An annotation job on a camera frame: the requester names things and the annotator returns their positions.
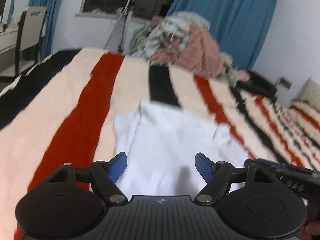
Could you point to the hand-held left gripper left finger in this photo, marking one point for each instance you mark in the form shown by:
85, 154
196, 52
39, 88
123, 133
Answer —
117, 166

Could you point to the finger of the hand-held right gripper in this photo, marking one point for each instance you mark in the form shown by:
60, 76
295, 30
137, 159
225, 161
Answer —
265, 163

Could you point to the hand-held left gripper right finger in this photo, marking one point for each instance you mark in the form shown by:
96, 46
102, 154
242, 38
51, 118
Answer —
203, 167

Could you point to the white t-shirt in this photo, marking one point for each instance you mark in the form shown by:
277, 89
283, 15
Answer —
170, 142

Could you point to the person's right hand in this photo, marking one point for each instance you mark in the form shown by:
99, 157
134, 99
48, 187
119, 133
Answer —
312, 231

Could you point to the red black cream striped blanket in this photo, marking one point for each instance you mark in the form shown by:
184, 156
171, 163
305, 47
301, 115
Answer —
62, 100

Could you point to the small pink cloth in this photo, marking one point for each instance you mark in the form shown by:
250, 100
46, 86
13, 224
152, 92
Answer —
242, 75

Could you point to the pale green crumpled garment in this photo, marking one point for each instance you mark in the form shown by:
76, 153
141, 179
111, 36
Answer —
227, 75

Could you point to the pale green printed garment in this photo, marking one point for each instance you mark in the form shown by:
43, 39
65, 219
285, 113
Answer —
140, 37

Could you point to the grey garment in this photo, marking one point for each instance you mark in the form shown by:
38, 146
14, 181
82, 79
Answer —
172, 30

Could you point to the blue curtain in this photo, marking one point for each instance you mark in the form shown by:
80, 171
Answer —
237, 17
45, 0

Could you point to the silver tripod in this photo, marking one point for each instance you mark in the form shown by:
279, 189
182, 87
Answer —
125, 12

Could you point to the small beige cloth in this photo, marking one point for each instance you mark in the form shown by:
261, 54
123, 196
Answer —
107, 11

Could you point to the black and beige chair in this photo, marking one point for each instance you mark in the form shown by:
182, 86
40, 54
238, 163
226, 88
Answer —
32, 27

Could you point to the white desk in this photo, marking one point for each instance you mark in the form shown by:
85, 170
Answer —
7, 42

